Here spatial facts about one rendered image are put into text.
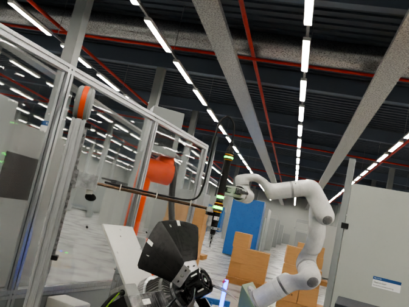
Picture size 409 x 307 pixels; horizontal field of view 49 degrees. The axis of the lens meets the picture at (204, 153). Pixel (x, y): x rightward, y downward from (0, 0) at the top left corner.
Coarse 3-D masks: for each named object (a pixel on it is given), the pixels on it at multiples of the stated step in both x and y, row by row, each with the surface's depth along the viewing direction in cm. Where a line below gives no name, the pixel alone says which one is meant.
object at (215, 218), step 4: (232, 144) 220; (228, 148) 219; (232, 148) 219; (228, 152) 222; (232, 152) 219; (216, 212) 214; (212, 216) 215; (216, 216) 214; (212, 220) 215; (216, 220) 214; (212, 224) 214; (216, 224) 214; (212, 232) 214
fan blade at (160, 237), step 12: (156, 228) 190; (156, 240) 189; (168, 240) 193; (144, 252) 183; (156, 252) 188; (168, 252) 192; (144, 264) 183; (156, 264) 188; (168, 264) 192; (180, 264) 196; (168, 276) 193
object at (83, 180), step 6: (78, 174) 201; (84, 174) 202; (90, 174) 202; (78, 180) 201; (84, 180) 202; (90, 180) 202; (96, 180) 203; (72, 186) 201; (78, 186) 201; (84, 186) 201; (90, 186) 202; (96, 186) 204
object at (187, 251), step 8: (176, 224) 223; (184, 224) 226; (192, 224) 229; (176, 232) 219; (184, 232) 221; (192, 232) 224; (176, 240) 216; (184, 240) 218; (192, 240) 220; (184, 248) 215; (192, 248) 216; (184, 256) 212; (192, 256) 212
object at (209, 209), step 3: (207, 207) 214; (210, 207) 214; (207, 210) 214; (210, 210) 214; (207, 213) 213; (210, 213) 214; (213, 213) 214; (210, 216) 214; (207, 219) 216; (210, 219) 214; (207, 222) 214; (210, 222) 214; (207, 225) 214; (210, 225) 214; (210, 228) 212; (213, 228) 212; (216, 228) 212; (219, 228) 213
